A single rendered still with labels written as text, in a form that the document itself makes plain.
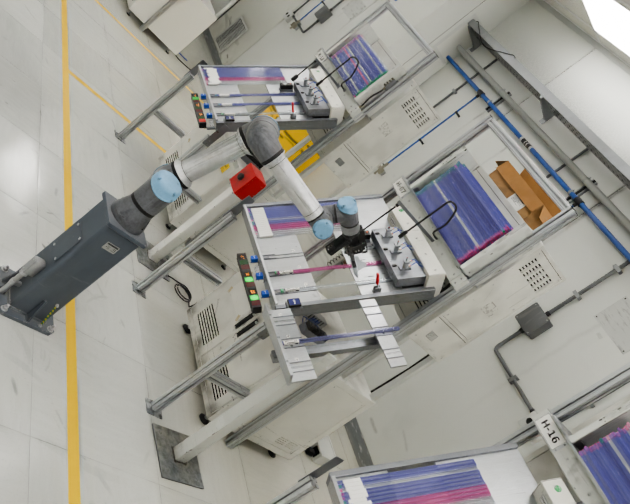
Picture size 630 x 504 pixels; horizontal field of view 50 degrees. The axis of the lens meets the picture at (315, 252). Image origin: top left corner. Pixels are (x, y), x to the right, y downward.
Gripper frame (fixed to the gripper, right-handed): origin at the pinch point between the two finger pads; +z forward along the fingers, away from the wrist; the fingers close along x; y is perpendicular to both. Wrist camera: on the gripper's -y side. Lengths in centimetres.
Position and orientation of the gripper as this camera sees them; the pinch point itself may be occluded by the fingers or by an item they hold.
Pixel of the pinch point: (350, 266)
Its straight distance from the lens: 286.1
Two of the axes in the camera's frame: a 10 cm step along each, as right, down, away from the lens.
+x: -2.7, -6.5, 7.1
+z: 1.3, 7.0, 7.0
